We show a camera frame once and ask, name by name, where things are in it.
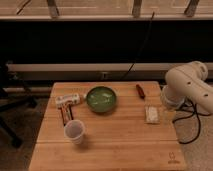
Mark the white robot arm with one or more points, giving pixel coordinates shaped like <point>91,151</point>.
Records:
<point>187,81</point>

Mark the white ceramic cup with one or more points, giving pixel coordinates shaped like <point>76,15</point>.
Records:
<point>75,131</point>

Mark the green bowl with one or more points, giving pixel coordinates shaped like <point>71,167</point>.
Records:
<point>101,99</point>

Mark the white baseboard heater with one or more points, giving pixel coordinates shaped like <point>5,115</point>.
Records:
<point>94,71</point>

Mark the brown striped snack bar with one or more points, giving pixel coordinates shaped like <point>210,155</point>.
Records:
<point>66,113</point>

